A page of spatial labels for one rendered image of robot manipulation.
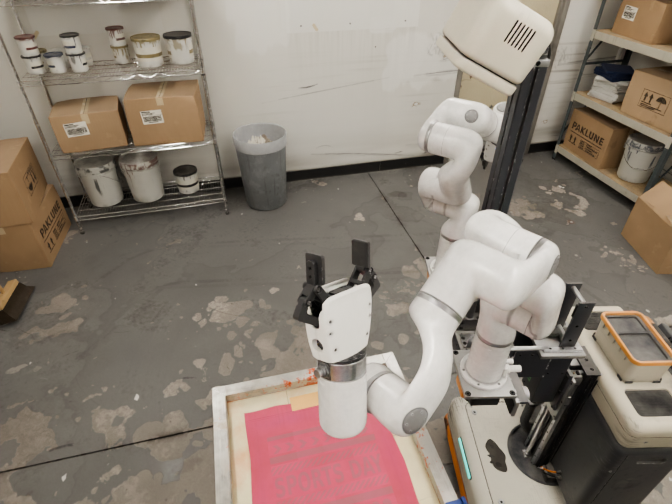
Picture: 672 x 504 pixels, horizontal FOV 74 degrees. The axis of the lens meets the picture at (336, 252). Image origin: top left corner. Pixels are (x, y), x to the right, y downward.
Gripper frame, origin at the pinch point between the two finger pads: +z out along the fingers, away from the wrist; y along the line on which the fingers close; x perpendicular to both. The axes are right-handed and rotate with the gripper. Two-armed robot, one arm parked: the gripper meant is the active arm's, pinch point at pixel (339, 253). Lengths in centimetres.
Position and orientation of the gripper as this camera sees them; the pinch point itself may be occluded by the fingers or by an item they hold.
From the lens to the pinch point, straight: 62.6
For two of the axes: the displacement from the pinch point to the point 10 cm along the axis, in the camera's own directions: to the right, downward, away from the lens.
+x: 7.1, 1.8, -6.8
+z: -0.3, -9.6, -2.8
